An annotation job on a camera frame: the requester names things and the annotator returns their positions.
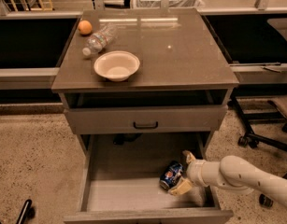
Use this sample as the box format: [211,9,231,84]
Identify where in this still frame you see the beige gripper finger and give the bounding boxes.
[168,177,193,196]
[182,150,196,164]

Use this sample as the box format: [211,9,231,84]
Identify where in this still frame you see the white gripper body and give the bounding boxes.
[186,160,208,187]

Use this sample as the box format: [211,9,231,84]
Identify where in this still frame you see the blue pepsi can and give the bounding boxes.
[159,161,183,190]

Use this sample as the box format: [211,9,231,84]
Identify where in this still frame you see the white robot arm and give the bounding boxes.
[168,150,287,208]

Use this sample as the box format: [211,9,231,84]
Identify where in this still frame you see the grey drawer cabinet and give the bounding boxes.
[50,7,240,224]

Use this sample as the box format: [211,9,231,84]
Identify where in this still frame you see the open bottom drawer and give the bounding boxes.
[64,133,233,224]

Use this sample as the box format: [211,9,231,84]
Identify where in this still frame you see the black office chair base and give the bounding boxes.
[229,95,287,208]

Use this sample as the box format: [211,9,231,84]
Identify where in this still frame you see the white bowl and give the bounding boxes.
[93,51,140,82]

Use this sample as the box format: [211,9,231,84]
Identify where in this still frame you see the clear plastic water bottle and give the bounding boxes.
[82,23,118,57]

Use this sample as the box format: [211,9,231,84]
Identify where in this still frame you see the black chair leg left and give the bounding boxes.
[0,199,36,224]

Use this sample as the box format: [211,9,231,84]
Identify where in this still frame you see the orange fruit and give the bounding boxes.
[78,21,93,35]

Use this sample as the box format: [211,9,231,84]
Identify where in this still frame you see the closed drawer with black handle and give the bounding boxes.
[65,105,227,134]

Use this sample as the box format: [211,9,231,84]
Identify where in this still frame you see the white wire basket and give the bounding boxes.
[130,0,205,9]

